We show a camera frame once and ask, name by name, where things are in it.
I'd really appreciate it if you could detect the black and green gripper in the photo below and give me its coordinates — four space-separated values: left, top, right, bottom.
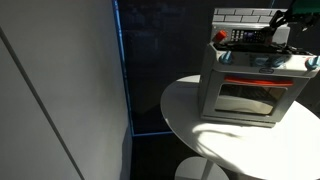
264 0 320 37

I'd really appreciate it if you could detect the blue cooker knob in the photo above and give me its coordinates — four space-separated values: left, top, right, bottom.
251 55 270 68
269 55 288 69
305 55 320 71
220 50 235 66

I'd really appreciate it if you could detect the grey toy cooker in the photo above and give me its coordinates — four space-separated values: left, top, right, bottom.
197 7 320 129

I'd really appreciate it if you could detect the black burner grate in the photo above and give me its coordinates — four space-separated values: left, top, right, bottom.
213 42 312 56

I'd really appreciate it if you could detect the black keypad display panel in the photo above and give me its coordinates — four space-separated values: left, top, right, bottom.
230 29 268 44

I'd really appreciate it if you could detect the red round dial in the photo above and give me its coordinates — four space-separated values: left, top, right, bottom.
213 29 229 44

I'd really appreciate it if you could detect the grey oven door with window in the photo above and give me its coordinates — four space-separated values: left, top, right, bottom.
201 68 311 125

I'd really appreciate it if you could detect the red oven door handle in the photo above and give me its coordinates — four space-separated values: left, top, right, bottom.
223 76 295 88

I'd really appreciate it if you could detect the long blue frame strip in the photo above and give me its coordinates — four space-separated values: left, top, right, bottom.
111 0 175 138

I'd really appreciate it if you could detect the white table pedestal base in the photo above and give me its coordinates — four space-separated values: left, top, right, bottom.
174 156 231 180

